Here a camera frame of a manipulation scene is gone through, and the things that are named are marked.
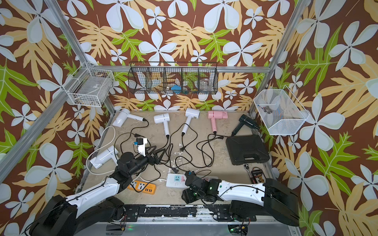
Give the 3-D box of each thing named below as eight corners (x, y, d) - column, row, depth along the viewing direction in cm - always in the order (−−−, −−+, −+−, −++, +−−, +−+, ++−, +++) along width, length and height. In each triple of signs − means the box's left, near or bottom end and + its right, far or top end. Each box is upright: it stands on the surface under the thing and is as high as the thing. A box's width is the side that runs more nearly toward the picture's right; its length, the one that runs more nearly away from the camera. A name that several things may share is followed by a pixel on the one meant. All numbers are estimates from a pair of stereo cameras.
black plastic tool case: (230, 164, 93) (233, 160, 88) (225, 140, 105) (227, 134, 100) (266, 164, 93) (271, 160, 88) (257, 140, 105) (261, 134, 100)
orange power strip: (128, 189, 84) (127, 187, 81) (132, 180, 87) (131, 178, 84) (155, 195, 82) (154, 194, 79) (158, 186, 85) (157, 184, 82)
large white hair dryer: (93, 169, 90) (88, 166, 86) (96, 153, 97) (92, 149, 93) (118, 164, 93) (115, 160, 89) (119, 149, 99) (116, 145, 95)
